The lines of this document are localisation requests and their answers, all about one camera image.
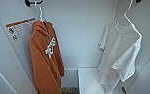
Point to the white clothes hanger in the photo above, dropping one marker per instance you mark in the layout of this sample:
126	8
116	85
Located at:
41	13
126	15

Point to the small black wardrobe hinge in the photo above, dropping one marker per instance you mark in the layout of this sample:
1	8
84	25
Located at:
123	90

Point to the white shirt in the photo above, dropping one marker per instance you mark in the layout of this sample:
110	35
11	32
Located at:
119	50

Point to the black hanger rail bracket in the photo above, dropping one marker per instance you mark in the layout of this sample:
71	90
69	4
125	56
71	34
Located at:
138	1
29	2

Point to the white wardrobe carcass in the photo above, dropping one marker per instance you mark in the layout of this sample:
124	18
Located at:
81	33

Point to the grey wardrobe divider panel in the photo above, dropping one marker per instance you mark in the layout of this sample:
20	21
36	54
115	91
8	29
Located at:
70	78

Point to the orange hanging garment white print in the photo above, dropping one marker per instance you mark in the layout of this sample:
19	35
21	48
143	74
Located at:
44	60

